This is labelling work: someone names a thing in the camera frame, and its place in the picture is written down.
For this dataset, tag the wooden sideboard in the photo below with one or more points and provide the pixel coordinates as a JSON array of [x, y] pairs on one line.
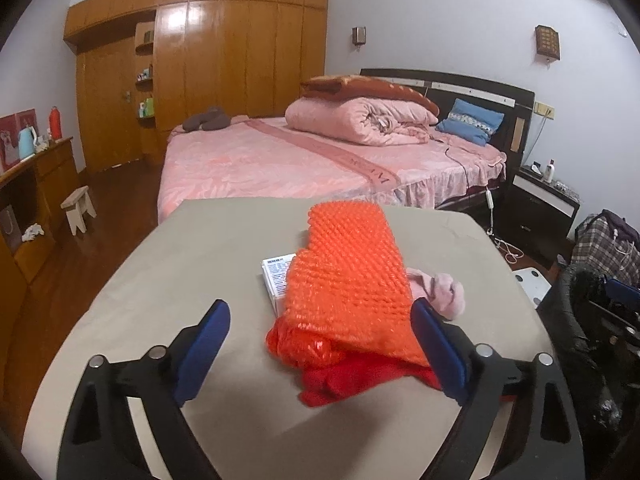
[[45, 170]]

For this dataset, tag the blue pillow with patterned band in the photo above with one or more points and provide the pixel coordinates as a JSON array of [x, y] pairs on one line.
[[472, 120]]

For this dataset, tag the purple garment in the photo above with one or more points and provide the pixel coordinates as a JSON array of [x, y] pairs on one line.
[[622, 222]]

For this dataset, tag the beige covered table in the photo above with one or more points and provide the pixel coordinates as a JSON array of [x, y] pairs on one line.
[[200, 245]]

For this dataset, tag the red cloth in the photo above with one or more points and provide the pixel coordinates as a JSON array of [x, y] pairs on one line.
[[350, 377]]

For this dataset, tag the white bathroom scale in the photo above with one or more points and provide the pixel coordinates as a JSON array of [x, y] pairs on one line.
[[532, 287]]

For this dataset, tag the white blanket controller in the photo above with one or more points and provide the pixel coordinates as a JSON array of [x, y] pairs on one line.
[[490, 199]]

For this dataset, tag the large wooden wall lamp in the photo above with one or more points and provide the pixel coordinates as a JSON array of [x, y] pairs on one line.
[[547, 42]]

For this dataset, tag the wooden wardrobe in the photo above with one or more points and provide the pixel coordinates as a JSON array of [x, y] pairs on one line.
[[240, 60]]

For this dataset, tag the folded pink quilt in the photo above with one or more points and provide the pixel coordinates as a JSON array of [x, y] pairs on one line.
[[340, 119]]

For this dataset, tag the small wall lamp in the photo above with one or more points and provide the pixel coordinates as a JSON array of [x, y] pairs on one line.
[[359, 36]]

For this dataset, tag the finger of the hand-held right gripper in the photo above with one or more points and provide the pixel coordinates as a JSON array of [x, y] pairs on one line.
[[622, 291], [620, 324]]

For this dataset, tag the red patterned pillow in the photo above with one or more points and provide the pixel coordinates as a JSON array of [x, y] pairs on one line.
[[380, 87]]

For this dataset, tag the white cloth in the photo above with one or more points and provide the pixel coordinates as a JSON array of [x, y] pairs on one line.
[[32, 232]]

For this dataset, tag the pink sock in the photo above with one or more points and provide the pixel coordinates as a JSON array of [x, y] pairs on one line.
[[442, 292]]

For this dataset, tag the white medicine box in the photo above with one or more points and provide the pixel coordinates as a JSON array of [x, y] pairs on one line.
[[275, 277]]

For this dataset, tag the red photo frame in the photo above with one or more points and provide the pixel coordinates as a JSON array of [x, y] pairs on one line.
[[10, 140]]

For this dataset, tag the red thermos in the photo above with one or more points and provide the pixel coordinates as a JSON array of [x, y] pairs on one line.
[[55, 124]]

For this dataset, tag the light blue kettle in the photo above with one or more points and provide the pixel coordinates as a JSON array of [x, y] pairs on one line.
[[27, 144]]

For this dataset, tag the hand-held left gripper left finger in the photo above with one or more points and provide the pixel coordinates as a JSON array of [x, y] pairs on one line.
[[200, 350]]

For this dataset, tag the small wooden stool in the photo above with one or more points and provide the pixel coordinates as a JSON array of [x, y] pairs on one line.
[[77, 197]]

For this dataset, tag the pink bed sheet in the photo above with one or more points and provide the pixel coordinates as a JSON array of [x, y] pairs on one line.
[[300, 160]]

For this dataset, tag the orange bubble wrap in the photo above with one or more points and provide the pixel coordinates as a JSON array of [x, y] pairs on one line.
[[350, 270]]

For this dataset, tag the white bottle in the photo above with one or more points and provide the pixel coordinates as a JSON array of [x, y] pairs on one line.
[[550, 172]]

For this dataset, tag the wall socket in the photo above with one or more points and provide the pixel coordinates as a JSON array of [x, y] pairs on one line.
[[545, 110]]

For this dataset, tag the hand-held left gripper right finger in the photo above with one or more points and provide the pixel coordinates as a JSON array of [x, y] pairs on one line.
[[442, 355]]

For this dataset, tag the dark nightstand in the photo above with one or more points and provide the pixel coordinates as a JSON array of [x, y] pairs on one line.
[[535, 220]]

